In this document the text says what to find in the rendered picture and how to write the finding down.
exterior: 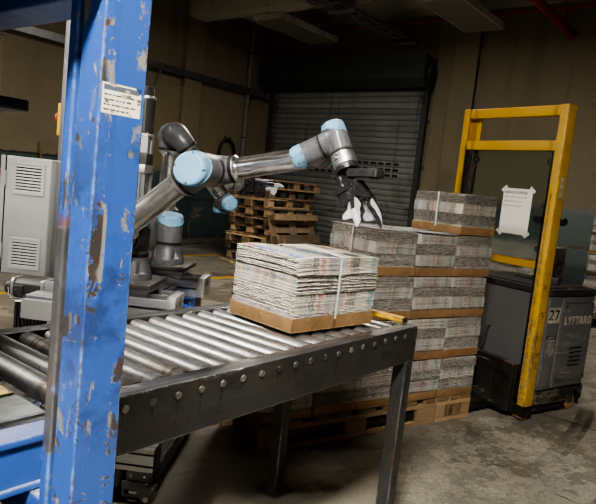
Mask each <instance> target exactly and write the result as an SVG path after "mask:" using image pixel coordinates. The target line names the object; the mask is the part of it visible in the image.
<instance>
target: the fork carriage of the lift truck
mask: <svg viewBox="0 0 596 504"><path fill-rule="evenodd" d="M473 355H474V356H477V357H476V360H477V361H476V363H475V364H476V365H475V366H474V372H473V381H472V383H473V384H471V385H472V390H471V395H477V396H480V397H482V398H484V399H487V404H490V405H492V406H494V407H496V408H499V409H501V410H503V411H506V412H507V411H508V410H510V411H511V408H512V401H513V395H514V388H515V381H516V375H517V368H518V362H516V361H513V360H510V359H508V358H505V357H502V356H499V355H496V354H493V353H490V352H487V351H485V350H482V349H479V348H478V351H477V354H473Z"/></svg>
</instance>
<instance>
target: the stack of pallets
mask: <svg viewBox="0 0 596 504"><path fill-rule="evenodd" d="M274 181H276V182H277V183H278V184H282V185H283V186H284V188H283V187H278V189H277V192H276V194H275V195H272V194H271V191H270V190H268V191H266V190H265V191H266V192H265V195H264V197H260V196H254V194H253V195H251V194H241V193H240V191H237V190H231V192H230V193H231V195H232V196H234V197H235V198H236V199H237V201H238V198H244V202H238V206H237V208H236V209H235V210H234V211H230V212H229V221H230V224H231V226H230V230H226V231H225V233H226V235H225V247H224V248H226V251H227V255H226V257H228V258H236V257H237V256H236V252H237V249H239V248H237V246H235V244H237V243H265V244H270V239H269V237H270V233H269V231H268V230H269V225H268V223H267V216H266V215H270V214H273V213H276V214H279V211H284V212H285V214H296V212H304V214H303V215H312V213H313V211H312V210H309V207H310V202H314V201H313V198H314V193H317V194H320V188H321V185H315V184H306V183H298V182H289V181H281V180H274ZM288 184H289V185H290V189H288ZM311 185H312V186H311ZM305 186H308V187H311V189H310V191H304V189H305ZM317 187H318V188H317ZM311 191H312V192H311ZM281 193H286V197H280V194H281ZM298 194H300V195H305V196H304V200H302V199H298ZM257 200H260V201H264V203H257ZM276 201H278V202H282V205H276ZM293 202H294V203H301V204H300V208H293ZM239 207H242V208H246V209H245V211H239ZM260 210H263V211H264V212H260ZM240 216H241V217H245V220H239V217H240ZM260 219H261V220H264V221H260ZM240 226H246V229H240ZM236 235H241V236H242V237H241V238H235V237H236ZM256 235H262V236H256Z"/></svg>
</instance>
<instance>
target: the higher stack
mask: <svg viewBox="0 0 596 504"><path fill-rule="evenodd" d="M416 194H417V195H416V199H415V202H417V203H415V204H414V206H415V207H414V212H413V213H414V216H413V218H414V219H413V220H417V221H424V222H431V223H435V226H436V223H438V224H445V225H453V226H460V227H472V228H486V229H494V227H495V221H496V217H495V214H496V209H497V208H496V206H497V203H498V198H494V197H487V196H479V195H470V194H460V193H447V192H440V191H439V192H435V191H423V190H417V193H416ZM416 206H417V207H416ZM486 209H487V210H486ZM494 210H495V211H494ZM455 235H458V236H457V238H458V240H457V241H456V243H457V246H456V247H455V248H456V250H455V251H456V252H455V253H454V255H455V260H454V267H453V268H455V269H488V267H489V265H490V264H489V262H490V259H489V258H491V254H492V250H491V249H493V248H492V245H491V243H493V242H492V241H493V240H492V239H491V238H487V237H492V236H475V235H460V234H455ZM448 277H451V280H452V282H450V283H452V284H451V288H449V290H450V292H449V297H450V298H451V299H450V305H449V307H448V309H450V310H451V309H483V307H484V305H483V304H484V302H485V301H484V298H485V297H484V293H485V288H486V287H484V286H485V284H486V278H483V277H477V276H448ZM443 318H446V319H448V320H447V321H448V322H446V323H447V325H446V328H445V329H446V330H445V335H444V338H445V341H444V348H443V350H451V349H462V348H473V347H477V345H478V344H477V343H478V340H479V339H478V336H480V329H481V326H480V324H481V321H480V320H481V317H478V316H464V317H443ZM476 357H477V356H474V355H463V356H454V357H444V358H439V359H441V360H440V361H441V363H440V364H441V365H440V376H439V382H438V385H437V386H438V387H437V388H438V390H444V389H451V388H458V387H465V386H471V384H473V383H472V381H473V372H474V366H475V365H476V364H475V363H476V361H477V360H476ZM470 396H471V393H464V394H458V395H451V396H445V397H438V398H437V397H435V398H434V399H436V406H435V414H434V422H439V421H445V420H450V419H455V418H461V417H466V416H468V411H469V404H470V399H471V397H470Z"/></svg>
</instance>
